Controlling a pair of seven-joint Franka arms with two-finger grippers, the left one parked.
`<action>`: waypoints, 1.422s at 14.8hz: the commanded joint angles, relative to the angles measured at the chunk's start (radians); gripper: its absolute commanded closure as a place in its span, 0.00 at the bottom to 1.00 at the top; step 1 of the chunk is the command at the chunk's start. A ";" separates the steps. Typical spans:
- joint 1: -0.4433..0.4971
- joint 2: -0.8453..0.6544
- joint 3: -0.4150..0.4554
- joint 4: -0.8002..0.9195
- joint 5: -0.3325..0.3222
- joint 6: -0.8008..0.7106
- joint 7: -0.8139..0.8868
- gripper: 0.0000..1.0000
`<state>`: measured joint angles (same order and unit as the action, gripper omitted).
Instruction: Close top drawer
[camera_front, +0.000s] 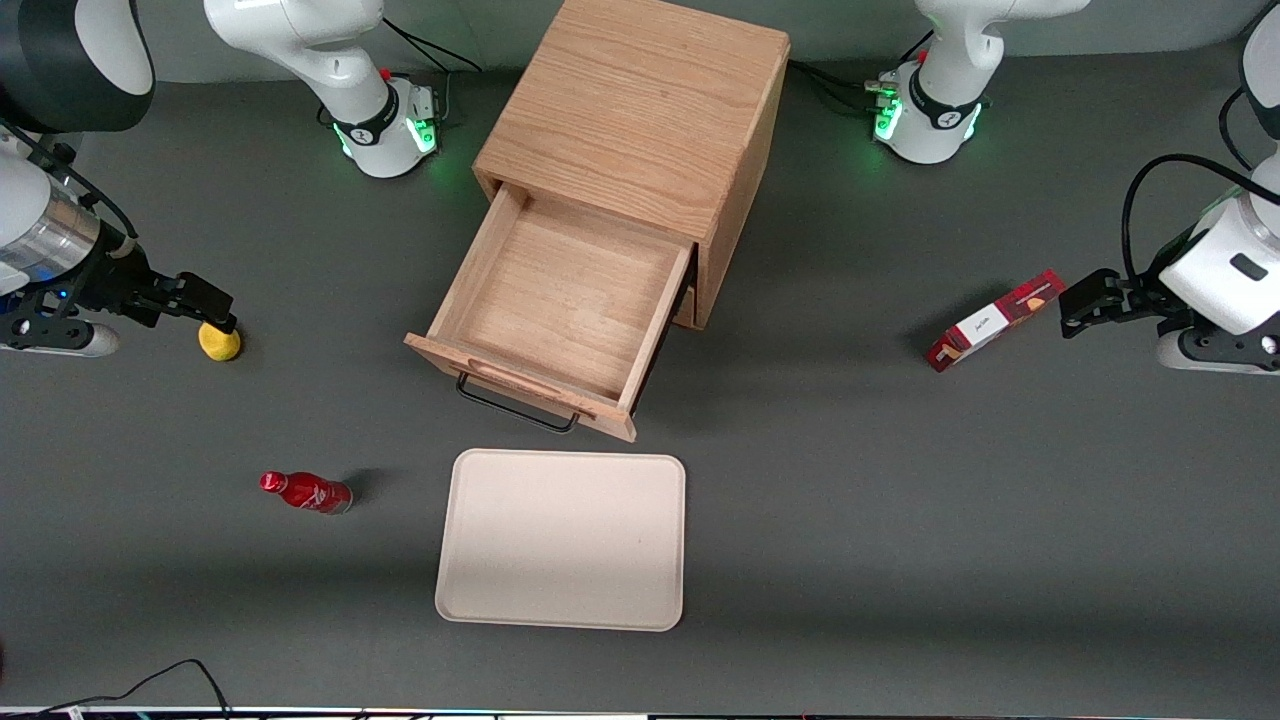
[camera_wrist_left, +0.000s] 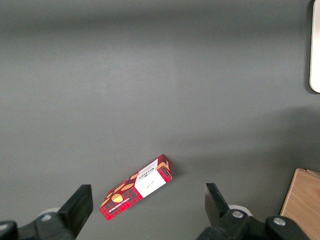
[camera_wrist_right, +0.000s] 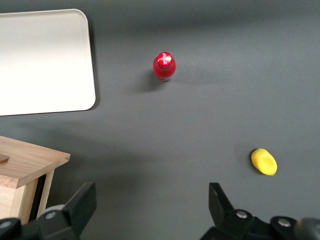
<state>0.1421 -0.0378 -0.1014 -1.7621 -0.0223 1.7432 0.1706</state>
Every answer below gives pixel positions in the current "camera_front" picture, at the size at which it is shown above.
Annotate black cables at left arm base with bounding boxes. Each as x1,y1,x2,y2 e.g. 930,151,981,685
788,30,936,117

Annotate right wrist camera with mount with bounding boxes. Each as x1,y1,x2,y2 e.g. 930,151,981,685
0,292,120,358

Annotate wooden drawer cabinet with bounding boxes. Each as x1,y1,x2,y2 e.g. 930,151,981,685
472,0,793,331

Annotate black cables at right arm base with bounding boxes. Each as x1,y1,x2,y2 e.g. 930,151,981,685
380,15,483,133

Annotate red bottle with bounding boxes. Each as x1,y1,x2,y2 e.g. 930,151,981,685
259,471,354,516

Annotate yellow lemon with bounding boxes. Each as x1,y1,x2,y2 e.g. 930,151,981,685
198,320,242,362

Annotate thin black cable on table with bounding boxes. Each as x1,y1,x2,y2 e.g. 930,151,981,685
0,658,233,720

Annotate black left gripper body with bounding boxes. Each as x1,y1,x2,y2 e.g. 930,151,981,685
1115,230,1197,327

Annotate beige plastic tray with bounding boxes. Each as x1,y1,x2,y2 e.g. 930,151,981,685
434,448,688,633

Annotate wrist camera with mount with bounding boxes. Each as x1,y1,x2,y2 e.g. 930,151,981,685
1156,312,1280,377
0,292,120,358

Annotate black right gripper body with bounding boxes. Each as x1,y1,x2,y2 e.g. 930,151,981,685
62,240,183,328

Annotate wooden drawer with notched front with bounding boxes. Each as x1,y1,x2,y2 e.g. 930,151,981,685
404,184,697,443

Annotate black cables at arm base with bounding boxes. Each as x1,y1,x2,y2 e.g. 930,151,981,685
380,15,483,133
788,30,936,117

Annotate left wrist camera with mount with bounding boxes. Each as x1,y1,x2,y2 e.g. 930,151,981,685
1156,312,1280,377

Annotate red and white snack box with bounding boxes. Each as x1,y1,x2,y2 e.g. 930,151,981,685
925,269,1068,374

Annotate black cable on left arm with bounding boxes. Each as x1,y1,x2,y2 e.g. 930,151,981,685
1120,85,1280,293

